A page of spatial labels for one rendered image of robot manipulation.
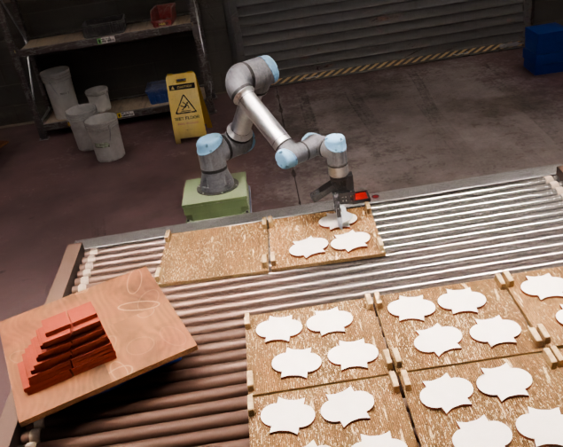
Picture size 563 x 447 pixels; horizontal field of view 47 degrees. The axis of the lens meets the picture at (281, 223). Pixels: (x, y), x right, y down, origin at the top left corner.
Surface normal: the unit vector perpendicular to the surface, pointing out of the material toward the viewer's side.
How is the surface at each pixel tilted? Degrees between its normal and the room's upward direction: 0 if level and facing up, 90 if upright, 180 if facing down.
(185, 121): 78
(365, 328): 0
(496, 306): 0
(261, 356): 0
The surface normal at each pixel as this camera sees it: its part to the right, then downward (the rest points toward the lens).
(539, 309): -0.14, -0.85
